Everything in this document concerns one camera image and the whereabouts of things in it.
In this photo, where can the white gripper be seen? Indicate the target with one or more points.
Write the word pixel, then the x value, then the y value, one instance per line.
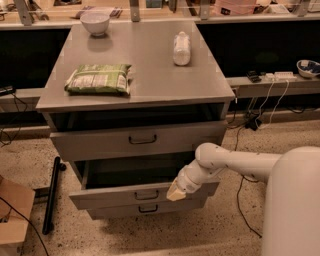
pixel 185 184

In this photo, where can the grey drawer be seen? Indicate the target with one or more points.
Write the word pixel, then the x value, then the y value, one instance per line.
pixel 139 209
pixel 136 141
pixel 128 181

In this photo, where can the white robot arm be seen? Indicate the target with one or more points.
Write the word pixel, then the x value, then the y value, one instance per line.
pixel 291 225

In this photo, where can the grey bottom drawer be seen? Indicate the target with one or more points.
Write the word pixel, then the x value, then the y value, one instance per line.
pixel 139 209

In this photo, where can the grey top drawer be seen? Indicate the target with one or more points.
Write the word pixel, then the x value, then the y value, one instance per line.
pixel 136 141

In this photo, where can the grey drawer cabinet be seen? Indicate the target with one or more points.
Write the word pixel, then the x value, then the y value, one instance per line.
pixel 161 92

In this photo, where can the black power adapter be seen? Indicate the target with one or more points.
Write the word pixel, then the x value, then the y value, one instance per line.
pixel 253 123

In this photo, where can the left black metal leg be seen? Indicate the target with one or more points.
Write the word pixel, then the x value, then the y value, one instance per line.
pixel 57 167

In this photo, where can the small black device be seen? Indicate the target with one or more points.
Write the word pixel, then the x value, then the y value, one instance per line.
pixel 253 76

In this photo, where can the green snack bag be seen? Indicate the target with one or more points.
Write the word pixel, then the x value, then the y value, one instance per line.
pixel 99 79

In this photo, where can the white plastic bottle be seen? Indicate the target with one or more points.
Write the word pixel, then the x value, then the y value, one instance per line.
pixel 182 49

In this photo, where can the white power strip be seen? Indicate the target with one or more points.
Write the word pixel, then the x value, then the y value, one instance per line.
pixel 281 76

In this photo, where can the cardboard box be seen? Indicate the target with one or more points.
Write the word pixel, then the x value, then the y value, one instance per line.
pixel 16 202

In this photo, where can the blue patterned bowl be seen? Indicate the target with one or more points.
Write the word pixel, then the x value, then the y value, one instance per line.
pixel 308 68

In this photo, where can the white ceramic bowl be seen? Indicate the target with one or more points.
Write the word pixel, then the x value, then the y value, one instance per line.
pixel 95 23

